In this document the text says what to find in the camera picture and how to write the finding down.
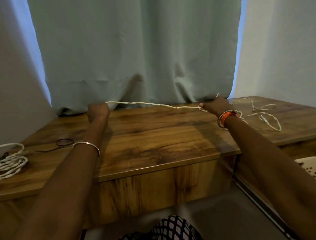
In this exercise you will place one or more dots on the wooden desk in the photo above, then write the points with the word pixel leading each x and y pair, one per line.
pixel 160 148

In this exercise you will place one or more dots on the teal fabric curtain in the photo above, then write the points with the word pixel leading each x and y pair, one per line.
pixel 135 37

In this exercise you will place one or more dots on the person's left forearm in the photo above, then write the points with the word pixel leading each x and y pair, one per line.
pixel 56 197

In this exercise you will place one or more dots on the wooden drawer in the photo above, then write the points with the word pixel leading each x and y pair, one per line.
pixel 296 150

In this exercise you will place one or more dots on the black twist ties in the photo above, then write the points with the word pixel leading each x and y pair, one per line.
pixel 4 155

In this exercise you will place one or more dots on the person's left hand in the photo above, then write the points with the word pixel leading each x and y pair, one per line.
pixel 98 111

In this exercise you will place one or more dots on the long black twist tie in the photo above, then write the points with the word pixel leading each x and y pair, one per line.
pixel 47 150

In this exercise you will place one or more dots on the beige plastic basket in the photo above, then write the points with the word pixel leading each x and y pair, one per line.
pixel 308 165

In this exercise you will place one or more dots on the silver beaded bangle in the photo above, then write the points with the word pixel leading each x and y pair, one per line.
pixel 86 142

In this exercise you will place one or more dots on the person's right hand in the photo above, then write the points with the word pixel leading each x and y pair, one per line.
pixel 218 106

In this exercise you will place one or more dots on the person's right forearm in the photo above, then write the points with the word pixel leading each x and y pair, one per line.
pixel 271 168

